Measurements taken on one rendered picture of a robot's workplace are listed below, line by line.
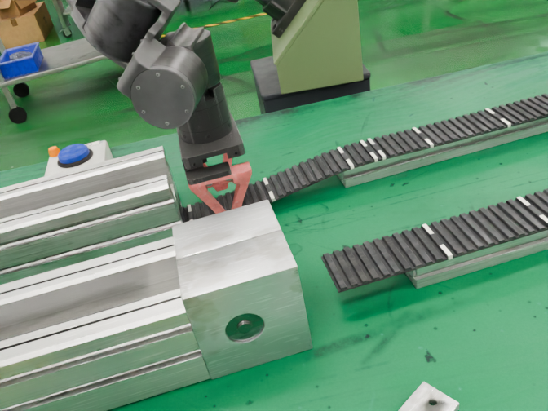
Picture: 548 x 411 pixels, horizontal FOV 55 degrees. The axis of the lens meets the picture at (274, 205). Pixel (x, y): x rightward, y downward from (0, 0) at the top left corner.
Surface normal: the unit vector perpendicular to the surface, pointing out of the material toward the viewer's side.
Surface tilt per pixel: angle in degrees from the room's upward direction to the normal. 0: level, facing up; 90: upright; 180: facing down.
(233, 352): 90
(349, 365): 0
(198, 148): 1
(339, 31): 90
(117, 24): 91
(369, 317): 0
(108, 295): 90
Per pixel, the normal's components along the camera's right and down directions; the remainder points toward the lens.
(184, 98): -0.10, 0.57
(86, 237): 0.23, 0.52
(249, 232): -0.17, -0.81
